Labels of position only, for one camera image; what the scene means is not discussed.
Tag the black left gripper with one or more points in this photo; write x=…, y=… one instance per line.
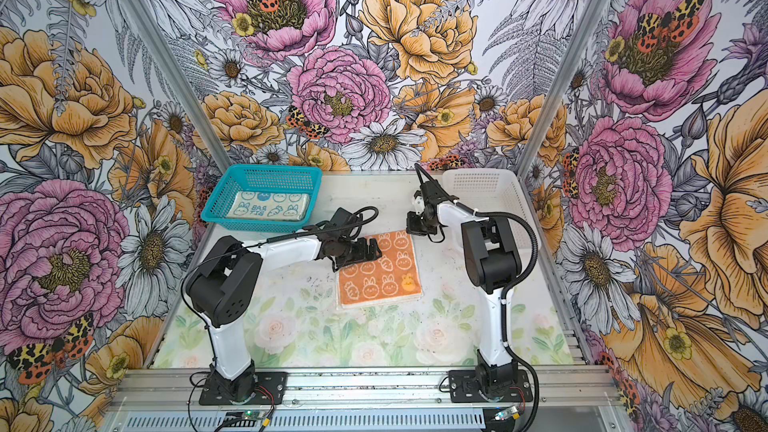
x=361, y=254

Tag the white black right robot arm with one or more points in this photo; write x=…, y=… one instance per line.
x=492, y=261

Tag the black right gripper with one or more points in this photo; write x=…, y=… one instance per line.
x=413, y=227

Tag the aluminium front rail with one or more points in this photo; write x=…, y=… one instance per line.
x=565, y=398

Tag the aluminium corner post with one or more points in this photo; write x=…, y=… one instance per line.
x=582, y=33
x=153, y=38

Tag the aluminium corner post right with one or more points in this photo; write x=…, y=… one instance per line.
x=582, y=33

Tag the aluminium corner post left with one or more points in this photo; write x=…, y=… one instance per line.
x=153, y=38

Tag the white plastic laundry basket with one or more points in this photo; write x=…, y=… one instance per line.
x=489, y=190

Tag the teal plastic basket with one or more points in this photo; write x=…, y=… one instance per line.
x=261, y=178

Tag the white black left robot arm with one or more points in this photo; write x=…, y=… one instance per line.
x=220, y=288

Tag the cream towel blue swirls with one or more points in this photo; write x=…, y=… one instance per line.
x=267, y=206

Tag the orange and white towel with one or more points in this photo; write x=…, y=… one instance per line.
x=394, y=277

